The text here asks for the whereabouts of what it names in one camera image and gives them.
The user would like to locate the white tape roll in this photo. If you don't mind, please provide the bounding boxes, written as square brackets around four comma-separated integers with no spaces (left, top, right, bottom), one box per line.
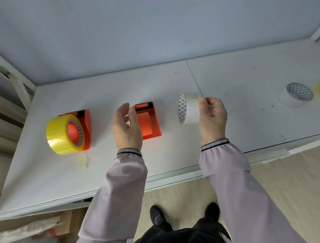
[178,93,204,125]
[278,82,314,109]

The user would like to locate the person's right forearm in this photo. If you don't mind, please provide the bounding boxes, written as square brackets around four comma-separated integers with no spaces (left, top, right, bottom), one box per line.
[199,139,308,243]

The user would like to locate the person's black left shoe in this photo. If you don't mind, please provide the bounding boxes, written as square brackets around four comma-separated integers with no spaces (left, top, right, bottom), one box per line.
[149,205,173,232]

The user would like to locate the empty orange tape dispenser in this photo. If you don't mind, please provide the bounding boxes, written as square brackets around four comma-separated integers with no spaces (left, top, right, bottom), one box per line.
[132,101,162,141]

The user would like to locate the person's left hand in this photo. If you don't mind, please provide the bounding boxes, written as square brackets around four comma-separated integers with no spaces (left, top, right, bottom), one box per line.
[112,102,143,152]

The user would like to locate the person's black trousers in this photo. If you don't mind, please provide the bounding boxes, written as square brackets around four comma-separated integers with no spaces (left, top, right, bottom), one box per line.
[134,217,232,243]

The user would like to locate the person's right hand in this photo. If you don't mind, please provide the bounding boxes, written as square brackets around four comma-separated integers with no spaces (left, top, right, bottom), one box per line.
[198,97,228,147]

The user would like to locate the white metal frame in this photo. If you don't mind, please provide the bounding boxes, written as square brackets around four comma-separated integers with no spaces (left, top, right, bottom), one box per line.
[0,56,37,111]

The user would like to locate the person's left forearm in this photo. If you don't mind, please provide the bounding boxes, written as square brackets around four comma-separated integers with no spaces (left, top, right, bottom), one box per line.
[77,149,148,243]

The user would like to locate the person's black right shoe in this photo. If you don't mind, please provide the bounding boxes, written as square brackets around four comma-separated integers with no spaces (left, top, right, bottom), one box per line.
[204,202,221,222]

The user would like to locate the brown cardboard box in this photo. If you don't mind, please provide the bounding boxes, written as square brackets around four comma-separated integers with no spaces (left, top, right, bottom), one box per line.
[0,207,88,243]

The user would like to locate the yellow tape roll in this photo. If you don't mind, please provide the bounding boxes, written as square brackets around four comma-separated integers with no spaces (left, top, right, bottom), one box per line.
[46,114,89,169]

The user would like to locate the yellowish clear tape roll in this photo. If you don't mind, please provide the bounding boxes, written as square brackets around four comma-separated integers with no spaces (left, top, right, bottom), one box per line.
[310,80,320,101]

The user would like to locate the person's black shoe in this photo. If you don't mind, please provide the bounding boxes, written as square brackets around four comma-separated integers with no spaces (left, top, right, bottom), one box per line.
[204,202,221,222]
[149,205,173,232]

